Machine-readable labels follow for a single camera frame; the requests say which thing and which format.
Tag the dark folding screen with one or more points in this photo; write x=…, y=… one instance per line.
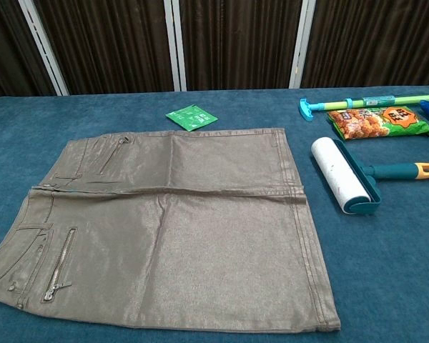
x=236, y=43

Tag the green sachet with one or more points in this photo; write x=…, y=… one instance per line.
x=191, y=118

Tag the orange green snack bag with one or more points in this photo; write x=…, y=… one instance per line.
x=375, y=123

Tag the blue table cloth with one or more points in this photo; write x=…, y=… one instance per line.
x=379, y=268

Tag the teal white lint roller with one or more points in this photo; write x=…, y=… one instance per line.
x=337, y=175

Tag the shiny grey-brown skirt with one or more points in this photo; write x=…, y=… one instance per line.
x=200, y=232

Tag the green teal pump toy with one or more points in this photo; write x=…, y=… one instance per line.
x=343, y=104

